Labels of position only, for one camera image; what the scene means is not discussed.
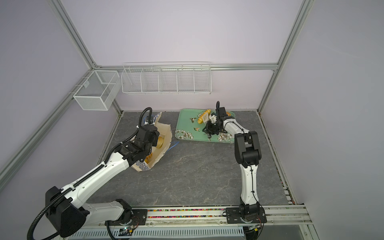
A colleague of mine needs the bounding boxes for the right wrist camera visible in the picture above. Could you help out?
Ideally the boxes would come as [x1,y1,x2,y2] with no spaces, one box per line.
[210,107,228,124]

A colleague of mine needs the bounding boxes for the long white wire basket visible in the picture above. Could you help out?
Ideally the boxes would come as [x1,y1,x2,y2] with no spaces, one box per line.
[121,62,212,94]

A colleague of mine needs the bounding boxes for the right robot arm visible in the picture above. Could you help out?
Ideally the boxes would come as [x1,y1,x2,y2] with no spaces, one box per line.
[203,102,266,226]

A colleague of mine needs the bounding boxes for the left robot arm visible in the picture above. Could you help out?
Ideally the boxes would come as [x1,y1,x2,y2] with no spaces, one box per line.
[27,107,160,240]

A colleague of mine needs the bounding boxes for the flaky pastry fake bread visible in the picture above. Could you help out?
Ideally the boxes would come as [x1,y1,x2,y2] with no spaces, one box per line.
[146,136,165,161]

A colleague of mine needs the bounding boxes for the aluminium frame posts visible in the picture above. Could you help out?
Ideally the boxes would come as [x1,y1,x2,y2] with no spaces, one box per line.
[1,1,314,191]

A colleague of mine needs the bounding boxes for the small white mesh basket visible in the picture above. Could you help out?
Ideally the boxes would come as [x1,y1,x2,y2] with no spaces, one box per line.
[74,70,121,111]

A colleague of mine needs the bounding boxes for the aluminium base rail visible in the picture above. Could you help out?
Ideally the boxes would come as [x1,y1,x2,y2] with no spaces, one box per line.
[67,205,319,240]

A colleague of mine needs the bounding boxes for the green floral tray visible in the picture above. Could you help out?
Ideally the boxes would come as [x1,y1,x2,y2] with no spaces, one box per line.
[174,108,238,144]

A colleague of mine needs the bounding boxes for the blue checkered paper bag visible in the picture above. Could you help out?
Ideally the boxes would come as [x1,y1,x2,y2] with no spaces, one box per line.
[132,112,173,172]

